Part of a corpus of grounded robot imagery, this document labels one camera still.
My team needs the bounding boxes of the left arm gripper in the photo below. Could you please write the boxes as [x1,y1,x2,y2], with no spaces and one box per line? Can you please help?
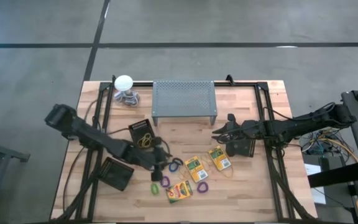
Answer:
[149,136,173,182]

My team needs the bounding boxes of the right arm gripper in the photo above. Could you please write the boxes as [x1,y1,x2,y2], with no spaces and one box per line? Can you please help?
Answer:
[211,113,257,157]

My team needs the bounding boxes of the yellow Crayola crayon box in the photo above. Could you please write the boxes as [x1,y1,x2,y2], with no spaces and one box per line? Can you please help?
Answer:
[208,145,232,172]
[165,180,195,205]
[184,155,209,184]

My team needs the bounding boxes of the black slotted plastic basket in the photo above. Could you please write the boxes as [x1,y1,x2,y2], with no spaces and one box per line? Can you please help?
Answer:
[96,156,135,192]
[128,118,158,150]
[225,136,257,158]

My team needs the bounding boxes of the grey perforated metal shelf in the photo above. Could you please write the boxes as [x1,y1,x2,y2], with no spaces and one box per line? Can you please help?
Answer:
[151,80,218,127]

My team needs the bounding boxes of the white dome lamp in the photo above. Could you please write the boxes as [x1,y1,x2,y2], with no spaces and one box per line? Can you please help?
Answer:
[114,75,134,92]

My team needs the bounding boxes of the white paper sheet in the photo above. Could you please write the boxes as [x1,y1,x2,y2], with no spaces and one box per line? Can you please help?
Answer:
[303,163,328,205]

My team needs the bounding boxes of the black crossbar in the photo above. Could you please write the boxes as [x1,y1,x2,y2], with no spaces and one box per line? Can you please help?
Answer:
[306,161,358,189]

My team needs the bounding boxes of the black metal stand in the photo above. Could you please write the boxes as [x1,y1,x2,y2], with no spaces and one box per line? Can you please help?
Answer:
[0,136,30,218]

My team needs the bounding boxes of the black table frame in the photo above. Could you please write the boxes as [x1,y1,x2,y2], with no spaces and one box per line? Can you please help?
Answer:
[54,74,316,222]

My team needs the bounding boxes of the coiled grey lamp cable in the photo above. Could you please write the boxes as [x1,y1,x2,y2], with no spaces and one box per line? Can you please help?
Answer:
[113,88,141,108]

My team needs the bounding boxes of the tangled floor cables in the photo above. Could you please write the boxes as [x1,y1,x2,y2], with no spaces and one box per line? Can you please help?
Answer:
[300,127,358,162]

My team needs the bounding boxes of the thin dark table cable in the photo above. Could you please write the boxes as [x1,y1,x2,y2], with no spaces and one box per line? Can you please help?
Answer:
[62,146,86,212]

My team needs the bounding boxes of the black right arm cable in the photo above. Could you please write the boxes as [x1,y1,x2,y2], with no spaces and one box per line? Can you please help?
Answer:
[262,101,337,122]

